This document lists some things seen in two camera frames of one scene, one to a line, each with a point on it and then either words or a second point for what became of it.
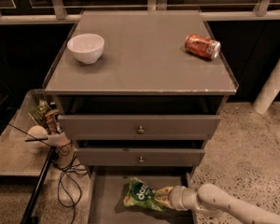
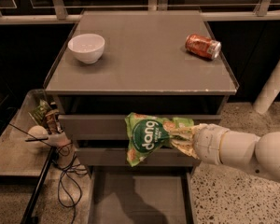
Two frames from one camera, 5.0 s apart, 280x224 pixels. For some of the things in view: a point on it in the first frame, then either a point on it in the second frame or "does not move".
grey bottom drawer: [105, 194] does not move
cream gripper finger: [165, 190] -> [187, 131]
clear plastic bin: [24, 148] does not move
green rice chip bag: [142, 195] -> [147, 134]
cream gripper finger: [164, 200] -> [187, 147]
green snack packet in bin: [39, 111] does not move
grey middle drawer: [139, 157] does not move
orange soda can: [203, 46] does not move
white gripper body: [176, 197] -> [209, 144]
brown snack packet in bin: [53, 124] does not move
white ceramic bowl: [87, 48] does not move
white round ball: [37, 132] does not move
